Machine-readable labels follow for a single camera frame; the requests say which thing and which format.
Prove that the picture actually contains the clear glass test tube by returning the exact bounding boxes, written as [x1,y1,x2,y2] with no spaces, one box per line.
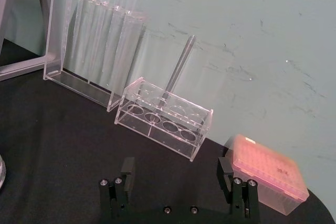
[75,0,98,74]
[103,0,127,87]
[109,0,139,99]
[62,0,79,65]
[86,0,112,83]

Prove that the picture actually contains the grey arched equipment stand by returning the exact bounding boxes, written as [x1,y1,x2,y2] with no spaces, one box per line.
[0,0,56,82]

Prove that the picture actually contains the short clear acrylic holed rack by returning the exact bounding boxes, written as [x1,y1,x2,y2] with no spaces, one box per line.
[114,76,214,162]

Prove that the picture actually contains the black table cloth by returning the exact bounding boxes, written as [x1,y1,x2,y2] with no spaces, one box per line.
[0,38,336,224]

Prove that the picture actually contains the pink translucent pipette tip box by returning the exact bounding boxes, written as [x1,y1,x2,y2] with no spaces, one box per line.
[222,133,310,216]

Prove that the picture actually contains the silver metal cylinder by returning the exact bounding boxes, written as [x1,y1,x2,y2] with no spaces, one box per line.
[0,155,7,191]

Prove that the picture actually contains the thin grey glass rod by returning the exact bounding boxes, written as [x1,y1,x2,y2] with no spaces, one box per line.
[156,34,196,111]

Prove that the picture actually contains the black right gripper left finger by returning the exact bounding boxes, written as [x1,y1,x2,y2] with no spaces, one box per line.
[99,156,136,220]

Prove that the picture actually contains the tall clear acrylic tube rack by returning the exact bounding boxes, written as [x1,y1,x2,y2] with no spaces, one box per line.
[43,0,149,112]

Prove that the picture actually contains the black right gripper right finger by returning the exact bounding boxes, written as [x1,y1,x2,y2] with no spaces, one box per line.
[216,156,261,220]

